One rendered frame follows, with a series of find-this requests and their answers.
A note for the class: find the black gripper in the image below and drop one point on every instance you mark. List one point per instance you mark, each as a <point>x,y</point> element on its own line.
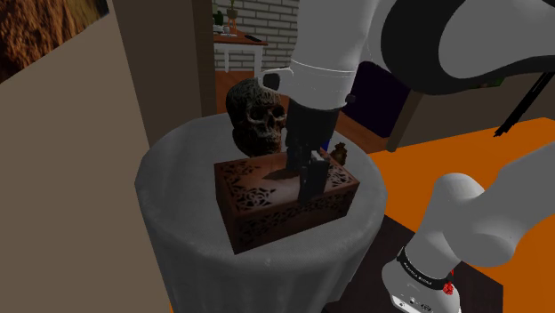
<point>310,125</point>

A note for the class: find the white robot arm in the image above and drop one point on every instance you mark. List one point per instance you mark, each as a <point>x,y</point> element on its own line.
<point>468,225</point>

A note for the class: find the small brown figure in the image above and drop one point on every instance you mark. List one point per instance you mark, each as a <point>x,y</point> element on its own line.
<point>340,154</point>

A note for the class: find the carved brown wooden box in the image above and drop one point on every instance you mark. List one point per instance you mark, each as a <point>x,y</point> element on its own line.
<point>260,216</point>

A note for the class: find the dark ornate skull figure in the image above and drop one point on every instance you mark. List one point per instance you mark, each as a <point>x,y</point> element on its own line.
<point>256,117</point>

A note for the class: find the dark purple armchair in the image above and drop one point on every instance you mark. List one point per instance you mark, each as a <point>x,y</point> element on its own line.
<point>377,99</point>

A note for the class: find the dark robot stand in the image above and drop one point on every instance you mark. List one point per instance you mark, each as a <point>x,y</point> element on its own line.
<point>377,251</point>

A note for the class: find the round table with grey cloth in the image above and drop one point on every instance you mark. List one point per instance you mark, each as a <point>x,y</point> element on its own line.
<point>186,173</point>

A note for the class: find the white table with orange top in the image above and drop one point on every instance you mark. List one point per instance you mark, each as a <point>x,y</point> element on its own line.
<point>236,42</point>

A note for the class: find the black tripod stand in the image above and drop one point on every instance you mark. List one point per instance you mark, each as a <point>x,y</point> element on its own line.
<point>522,104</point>

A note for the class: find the brown wall picture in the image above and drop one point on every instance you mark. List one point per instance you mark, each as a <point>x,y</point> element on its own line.
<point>34,26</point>

